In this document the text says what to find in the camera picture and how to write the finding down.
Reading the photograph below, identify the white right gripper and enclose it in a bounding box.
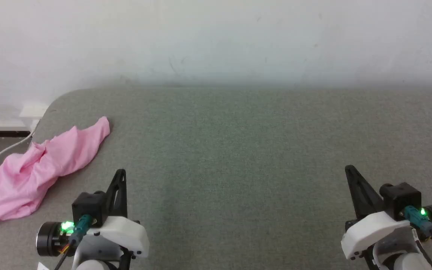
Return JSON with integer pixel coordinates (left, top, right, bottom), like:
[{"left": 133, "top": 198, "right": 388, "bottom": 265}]
[{"left": 341, "top": 165, "right": 414, "bottom": 260}]

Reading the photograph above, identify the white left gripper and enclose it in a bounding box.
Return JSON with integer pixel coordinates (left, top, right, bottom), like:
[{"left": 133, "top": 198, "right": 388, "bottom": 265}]
[{"left": 74, "top": 169, "right": 150, "bottom": 267}]

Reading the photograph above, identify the teal camera connector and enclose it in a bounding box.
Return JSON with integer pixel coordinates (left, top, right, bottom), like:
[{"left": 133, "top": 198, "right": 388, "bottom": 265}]
[
  {"left": 403, "top": 205, "right": 432, "bottom": 235},
  {"left": 69, "top": 214, "right": 91, "bottom": 241}
]

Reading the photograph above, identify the teal left camera connector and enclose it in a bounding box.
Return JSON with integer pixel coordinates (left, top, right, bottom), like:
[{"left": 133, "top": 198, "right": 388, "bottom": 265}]
[{"left": 69, "top": 214, "right": 91, "bottom": 241}]

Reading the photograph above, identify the grey fabric sofa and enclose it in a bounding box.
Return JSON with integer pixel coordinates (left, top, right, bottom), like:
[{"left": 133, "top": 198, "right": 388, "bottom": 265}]
[{"left": 0, "top": 85, "right": 432, "bottom": 270}]

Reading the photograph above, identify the teal right camera connector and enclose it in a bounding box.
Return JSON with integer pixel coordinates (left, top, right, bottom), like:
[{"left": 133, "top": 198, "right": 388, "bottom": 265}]
[{"left": 403, "top": 205, "right": 432, "bottom": 235}]

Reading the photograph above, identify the white wall socket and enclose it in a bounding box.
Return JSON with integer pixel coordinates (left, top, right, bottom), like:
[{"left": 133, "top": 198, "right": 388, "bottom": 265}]
[{"left": 19, "top": 104, "right": 48, "bottom": 120}]

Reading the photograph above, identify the pink cloth garment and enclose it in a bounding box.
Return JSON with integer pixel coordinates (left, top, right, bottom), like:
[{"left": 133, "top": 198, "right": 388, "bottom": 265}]
[{"left": 0, "top": 116, "right": 111, "bottom": 224}]

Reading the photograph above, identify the black baseboard strip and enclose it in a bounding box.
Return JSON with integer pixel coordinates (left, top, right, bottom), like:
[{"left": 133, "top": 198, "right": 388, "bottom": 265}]
[{"left": 0, "top": 129, "right": 32, "bottom": 138}]

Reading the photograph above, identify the white power cable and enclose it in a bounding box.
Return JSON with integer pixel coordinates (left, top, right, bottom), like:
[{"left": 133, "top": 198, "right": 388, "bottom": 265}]
[{"left": 0, "top": 118, "right": 41, "bottom": 186}]

